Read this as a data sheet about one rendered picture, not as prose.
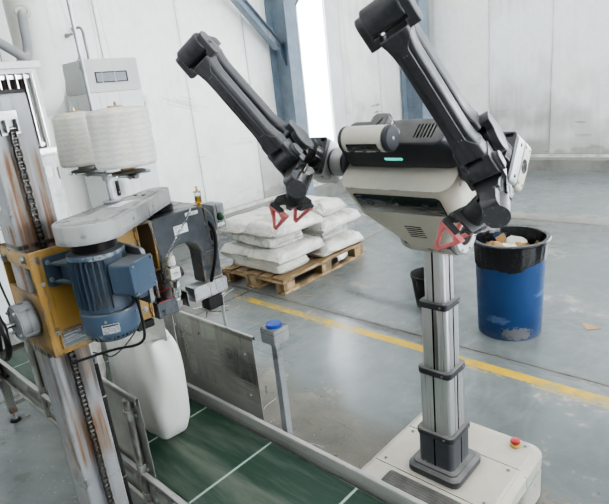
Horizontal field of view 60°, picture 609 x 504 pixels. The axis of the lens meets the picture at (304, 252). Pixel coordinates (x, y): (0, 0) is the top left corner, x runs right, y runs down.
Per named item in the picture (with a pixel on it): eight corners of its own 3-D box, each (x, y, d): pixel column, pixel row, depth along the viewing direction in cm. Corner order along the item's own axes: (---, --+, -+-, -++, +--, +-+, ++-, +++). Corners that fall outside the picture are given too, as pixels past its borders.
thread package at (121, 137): (170, 164, 145) (159, 100, 140) (115, 175, 134) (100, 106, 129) (139, 163, 156) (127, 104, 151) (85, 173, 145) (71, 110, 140)
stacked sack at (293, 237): (307, 241, 476) (305, 226, 472) (270, 253, 450) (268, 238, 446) (263, 232, 525) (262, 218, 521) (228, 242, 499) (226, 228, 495)
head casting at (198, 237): (224, 276, 190) (211, 196, 181) (166, 300, 173) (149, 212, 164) (177, 264, 210) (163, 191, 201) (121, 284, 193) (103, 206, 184)
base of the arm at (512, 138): (485, 134, 133) (475, 179, 132) (473, 121, 127) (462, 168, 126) (519, 133, 127) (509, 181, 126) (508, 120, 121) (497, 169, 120)
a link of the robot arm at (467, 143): (404, -19, 96) (356, 16, 102) (401, -11, 92) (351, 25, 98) (509, 158, 113) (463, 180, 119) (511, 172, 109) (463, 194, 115)
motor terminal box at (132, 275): (161, 292, 144) (153, 252, 141) (139, 307, 135) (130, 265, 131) (135, 291, 147) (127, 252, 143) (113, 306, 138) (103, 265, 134)
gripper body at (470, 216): (447, 216, 119) (468, 194, 114) (466, 207, 126) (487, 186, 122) (467, 237, 117) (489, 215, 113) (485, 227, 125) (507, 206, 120)
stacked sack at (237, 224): (294, 221, 506) (292, 206, 501) (240, 239, 463) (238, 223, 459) (265, 217, 536) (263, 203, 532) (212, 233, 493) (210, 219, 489)
